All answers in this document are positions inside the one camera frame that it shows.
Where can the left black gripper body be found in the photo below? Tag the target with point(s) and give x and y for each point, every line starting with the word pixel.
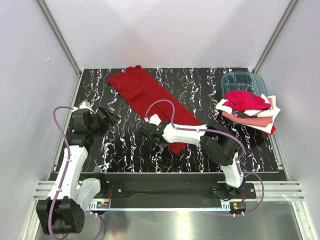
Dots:
pixel 94 127

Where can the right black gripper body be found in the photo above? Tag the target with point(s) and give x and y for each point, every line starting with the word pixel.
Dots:
pixel 162 145

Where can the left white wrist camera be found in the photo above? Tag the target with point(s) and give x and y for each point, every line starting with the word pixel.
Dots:
pixel 84 105

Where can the crimson t-shirt on pile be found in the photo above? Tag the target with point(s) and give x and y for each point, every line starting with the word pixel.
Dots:
pixel 242 100

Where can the left connector box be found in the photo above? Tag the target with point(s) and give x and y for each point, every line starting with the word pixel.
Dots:
pixel 103 204

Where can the right aluminium frame post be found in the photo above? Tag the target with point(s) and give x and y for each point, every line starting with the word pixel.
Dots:
pixel 276 33

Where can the clear blue plastic bin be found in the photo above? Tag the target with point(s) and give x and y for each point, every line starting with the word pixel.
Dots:
pixel 241 80

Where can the left aluminium frame post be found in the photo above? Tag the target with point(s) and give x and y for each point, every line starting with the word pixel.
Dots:
pixel 58 35

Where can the red t-shirt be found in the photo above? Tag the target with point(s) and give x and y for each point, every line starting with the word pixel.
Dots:
pixel 147 97

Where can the connector box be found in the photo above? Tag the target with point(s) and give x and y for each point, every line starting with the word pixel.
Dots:
pixel 103 204
pixel 238 207

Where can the right connector box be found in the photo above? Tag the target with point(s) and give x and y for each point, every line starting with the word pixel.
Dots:
pixel 238 207

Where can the front aluminium rail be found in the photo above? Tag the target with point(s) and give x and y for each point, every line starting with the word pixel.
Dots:
pixel 273 190

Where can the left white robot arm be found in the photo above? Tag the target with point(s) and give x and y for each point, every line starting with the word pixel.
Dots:
pixel 63 211

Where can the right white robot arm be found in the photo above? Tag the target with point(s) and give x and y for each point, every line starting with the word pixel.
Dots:
pixel 222 147

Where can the aluminium frame post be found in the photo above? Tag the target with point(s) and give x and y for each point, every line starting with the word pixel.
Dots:
pixel 58 35
pixel 276 33

